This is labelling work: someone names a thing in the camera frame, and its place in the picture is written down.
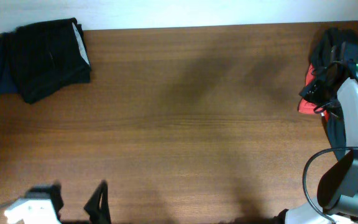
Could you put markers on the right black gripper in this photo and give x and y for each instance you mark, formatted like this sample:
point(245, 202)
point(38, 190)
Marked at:
point(314, 94)

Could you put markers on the black shorts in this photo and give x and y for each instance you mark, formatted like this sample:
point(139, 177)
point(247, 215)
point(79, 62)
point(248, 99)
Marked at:
point(46, 56)

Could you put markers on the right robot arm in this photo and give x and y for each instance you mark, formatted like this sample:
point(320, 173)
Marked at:
point(337, 195)

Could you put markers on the black printed t-shirt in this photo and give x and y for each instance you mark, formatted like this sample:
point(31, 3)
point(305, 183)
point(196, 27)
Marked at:
point(331, 110)

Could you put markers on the red garment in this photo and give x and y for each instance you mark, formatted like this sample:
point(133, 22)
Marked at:
point(312, 85)

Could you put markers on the folded navy blue garment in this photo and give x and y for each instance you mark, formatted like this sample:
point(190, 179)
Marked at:
point(7, 85)

